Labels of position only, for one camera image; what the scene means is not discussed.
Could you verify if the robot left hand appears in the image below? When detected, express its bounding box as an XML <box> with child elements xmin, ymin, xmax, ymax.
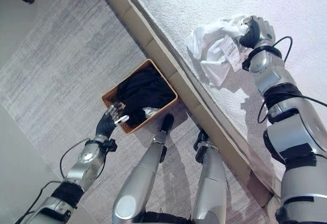
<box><xmin>96</xmin><ymin>102</ymin><xmax>130</xmax><ymax>138</ymax></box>

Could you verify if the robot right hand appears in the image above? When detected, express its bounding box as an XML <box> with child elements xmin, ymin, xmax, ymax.
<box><xmin>239</xmin><ymin>15</ymin><xmax>276</xmax><ymax>49</ymax></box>

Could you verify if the white garment with paper tag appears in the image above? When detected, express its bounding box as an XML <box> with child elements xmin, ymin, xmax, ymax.
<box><xmin>186</xmin><ymin>14</ymin><xmax>252</xmax><ymax>87</ymax></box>

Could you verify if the brown woven basket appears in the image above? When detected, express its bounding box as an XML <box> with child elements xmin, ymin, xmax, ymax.
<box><xmin>101</xmin><ymin>59</ymin><xmax>178</xmax><ymax>135</ymax></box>

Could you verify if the bed with white sheet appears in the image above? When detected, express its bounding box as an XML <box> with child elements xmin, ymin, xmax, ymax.
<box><xmin>120</xmin><ymin>0</ymin><xmax>327</xmax><ymax>191</ymax></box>

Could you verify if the white cloth item in basket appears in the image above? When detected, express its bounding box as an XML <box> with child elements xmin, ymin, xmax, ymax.
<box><xmin>142</xmin><ymin>107</ymin><xmax>160</xmax><ymax>119</ymax></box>

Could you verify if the black garment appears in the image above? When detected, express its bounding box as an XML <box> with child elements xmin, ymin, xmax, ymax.
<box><xmin>116</xmin><ymin>66</ymin><xmax>175</xmax><ymax>128</ymax></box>

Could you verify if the robot left leg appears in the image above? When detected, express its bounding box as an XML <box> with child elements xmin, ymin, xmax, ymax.
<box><xmin>111</xmin><ymin>114</ymin><xmax>175</xmax><ymax>224</ymax></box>

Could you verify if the robot leg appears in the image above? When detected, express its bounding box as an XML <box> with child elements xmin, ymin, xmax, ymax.
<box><xmin>111</xmin><ymin>114</ymin><xmax>175</xmax><ymax>224</ymax></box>
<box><xmin>191</xmin><ymin>128</ymin><xmax>228</xmax><ymax>224</ymax></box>

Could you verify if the grey striped rug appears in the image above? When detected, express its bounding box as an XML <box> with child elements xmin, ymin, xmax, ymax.
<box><xmin>0</xmin><ymin>0</ymin><xmax>271</xmax><ymax>224</ymax></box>

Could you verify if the robot right leg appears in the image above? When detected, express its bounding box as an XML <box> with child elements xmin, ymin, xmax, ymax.
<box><xmin>191</xmin><ymin>128</ymin><xmax>228</xmax><ymax>224</ymax></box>

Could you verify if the beige bed frame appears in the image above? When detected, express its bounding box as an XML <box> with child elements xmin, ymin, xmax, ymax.
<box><xmin>92</xmin><ymin>0</ymin><xmax>273</xmax><ymax>207</ymax></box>

